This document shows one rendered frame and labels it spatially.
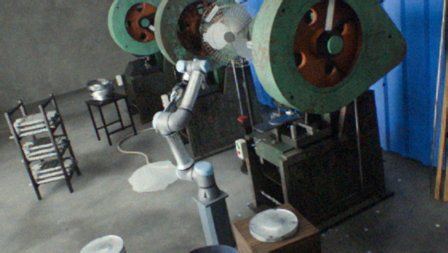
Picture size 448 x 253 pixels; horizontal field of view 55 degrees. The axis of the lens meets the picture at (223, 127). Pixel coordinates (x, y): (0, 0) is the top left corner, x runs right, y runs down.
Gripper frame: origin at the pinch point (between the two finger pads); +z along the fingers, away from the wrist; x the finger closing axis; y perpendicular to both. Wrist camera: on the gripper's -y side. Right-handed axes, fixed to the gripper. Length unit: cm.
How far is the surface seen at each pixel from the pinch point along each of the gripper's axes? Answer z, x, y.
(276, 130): -27, 70, 2
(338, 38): -103, 57, 30
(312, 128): -45, 87, 8
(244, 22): -58, 10, -78
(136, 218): 117, 30, -14
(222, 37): -37, 2, -80
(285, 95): -63, 52, 46
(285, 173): -16, 88, 27
